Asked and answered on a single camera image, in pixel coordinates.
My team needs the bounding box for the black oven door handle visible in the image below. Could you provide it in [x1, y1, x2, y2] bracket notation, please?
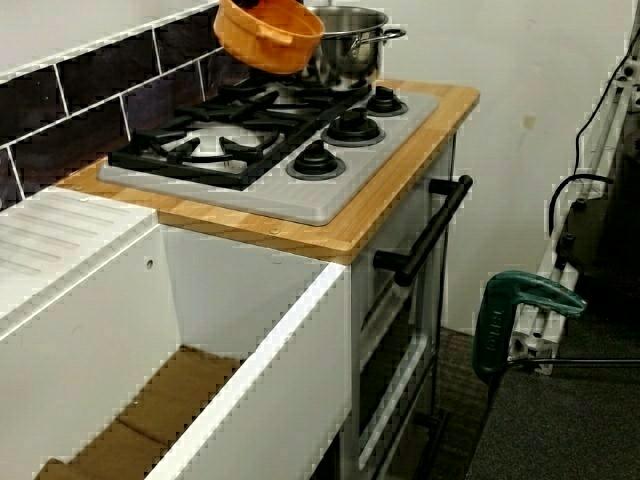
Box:
[372, 174, 474, 288]

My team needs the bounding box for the white sink basin box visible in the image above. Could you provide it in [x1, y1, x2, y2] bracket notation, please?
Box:
[0, 185, 354, 480]

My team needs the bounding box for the white ribbed drainboard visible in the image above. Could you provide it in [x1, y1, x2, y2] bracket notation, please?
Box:
[0, 185, 161, 321]

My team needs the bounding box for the thin black cable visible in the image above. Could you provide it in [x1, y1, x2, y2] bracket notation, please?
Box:
[573, 29, 640, 176]

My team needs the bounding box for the brown cardboard piece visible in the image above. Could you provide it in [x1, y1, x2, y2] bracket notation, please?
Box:
[32, 344, 246, 480]

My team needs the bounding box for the orange plastic toy pot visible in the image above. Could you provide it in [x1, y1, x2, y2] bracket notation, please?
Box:
[213, 0, 325, 76]

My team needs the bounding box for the green clamp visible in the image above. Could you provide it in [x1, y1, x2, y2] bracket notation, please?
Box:
[471, 269, 587, 386]

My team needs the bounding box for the dark machine base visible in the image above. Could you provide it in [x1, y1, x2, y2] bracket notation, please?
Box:
[564, 117, 640, 301]

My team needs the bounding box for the black stove knob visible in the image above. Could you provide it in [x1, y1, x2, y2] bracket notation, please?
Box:
[285, 139, 346, 182]
[320, 107, 387, 148]
[365, 85, 410, 118]

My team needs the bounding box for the wooden countertop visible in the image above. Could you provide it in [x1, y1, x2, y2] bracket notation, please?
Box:
[54, 78, 481, 265]

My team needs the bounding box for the grey toy stove plate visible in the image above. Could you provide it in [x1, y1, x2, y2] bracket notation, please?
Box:
[97, 79, 440, 227]

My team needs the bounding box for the stainless steel pot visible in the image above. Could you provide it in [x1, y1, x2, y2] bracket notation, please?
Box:
[299, 5, 407, 94]

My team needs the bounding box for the aluminium frame rail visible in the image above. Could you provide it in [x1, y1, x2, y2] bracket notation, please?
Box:
[504, 64, 640, 376]

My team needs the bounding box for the black burner grate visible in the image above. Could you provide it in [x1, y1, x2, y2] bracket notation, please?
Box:
[174, 74, 375, 126]
[108, 102, 324, 191]

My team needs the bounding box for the white toy oven front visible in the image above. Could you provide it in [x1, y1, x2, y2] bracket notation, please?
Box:
[349, 132, 459, 480]

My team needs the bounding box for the dark tile backsplash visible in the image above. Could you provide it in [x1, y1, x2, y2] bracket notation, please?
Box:
[0, 0, 261, 211]

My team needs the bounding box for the thick black cable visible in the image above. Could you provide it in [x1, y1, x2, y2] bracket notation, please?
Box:
[547, 173, 616, 236]

